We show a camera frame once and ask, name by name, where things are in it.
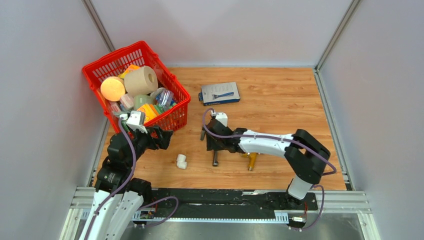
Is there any dark grey metal faucet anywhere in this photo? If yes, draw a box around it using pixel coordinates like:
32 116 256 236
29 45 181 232
200 127 219 167

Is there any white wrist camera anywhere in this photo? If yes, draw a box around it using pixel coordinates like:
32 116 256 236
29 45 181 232
119 110 148 133
210 111 228 127

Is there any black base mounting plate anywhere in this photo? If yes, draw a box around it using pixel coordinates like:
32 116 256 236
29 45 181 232
130 188 320 228

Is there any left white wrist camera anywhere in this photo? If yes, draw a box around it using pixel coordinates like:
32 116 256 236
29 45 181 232
119 110 148 133

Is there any brown toilet paper roll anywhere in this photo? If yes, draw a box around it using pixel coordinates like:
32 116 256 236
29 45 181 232
123 66 159 97

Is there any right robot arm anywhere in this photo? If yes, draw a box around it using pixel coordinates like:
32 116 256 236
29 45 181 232
202 118 337 210

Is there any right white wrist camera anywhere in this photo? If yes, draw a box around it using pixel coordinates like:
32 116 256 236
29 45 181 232
210 111 228 127

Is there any grey blue razor box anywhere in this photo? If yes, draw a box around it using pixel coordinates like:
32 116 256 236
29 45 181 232
198 82 241 106

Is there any orange round sponge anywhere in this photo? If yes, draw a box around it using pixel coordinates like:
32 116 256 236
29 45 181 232
100 76 126 102

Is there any red plastic basket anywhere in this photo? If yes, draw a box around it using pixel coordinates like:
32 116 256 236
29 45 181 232
81 40 191 133

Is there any yellow brass tap valve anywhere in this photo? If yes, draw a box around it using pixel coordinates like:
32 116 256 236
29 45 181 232
241 152 258 172

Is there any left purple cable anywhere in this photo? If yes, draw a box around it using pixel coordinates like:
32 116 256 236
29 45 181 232
82 115 180 240

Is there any white pvc elbow fitting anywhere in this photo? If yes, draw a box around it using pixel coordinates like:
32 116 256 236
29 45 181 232
176 154 188 170

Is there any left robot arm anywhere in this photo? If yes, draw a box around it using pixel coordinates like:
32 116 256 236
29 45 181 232
79 126 174 240

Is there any yellow orange snack packet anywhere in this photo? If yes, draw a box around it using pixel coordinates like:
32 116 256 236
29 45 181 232
137 103 160 124

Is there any pale green soap bottle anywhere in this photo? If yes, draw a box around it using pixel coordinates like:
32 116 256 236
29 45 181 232
133 94 155 110

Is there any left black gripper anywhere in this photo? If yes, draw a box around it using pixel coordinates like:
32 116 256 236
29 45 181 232
125 123 173 167

